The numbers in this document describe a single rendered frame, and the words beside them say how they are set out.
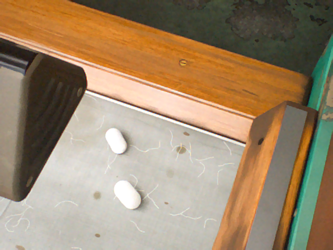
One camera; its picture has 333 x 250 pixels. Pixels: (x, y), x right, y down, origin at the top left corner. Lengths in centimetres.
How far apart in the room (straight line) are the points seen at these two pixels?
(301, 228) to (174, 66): 29
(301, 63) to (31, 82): 151
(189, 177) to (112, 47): 20
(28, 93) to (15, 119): 1
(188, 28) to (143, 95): 109
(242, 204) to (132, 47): 28
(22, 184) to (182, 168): 37
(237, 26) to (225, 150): 115
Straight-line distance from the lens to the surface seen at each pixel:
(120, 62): 65
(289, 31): 177
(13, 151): 23
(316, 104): 57
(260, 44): 171
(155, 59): 65
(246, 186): 49
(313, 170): 47
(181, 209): 58
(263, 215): 46
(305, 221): 45
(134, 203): 56
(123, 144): 59
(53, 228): 58
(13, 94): 22
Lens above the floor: 128
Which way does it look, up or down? 60 degrees down
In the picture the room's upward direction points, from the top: 5 degrees clockwise
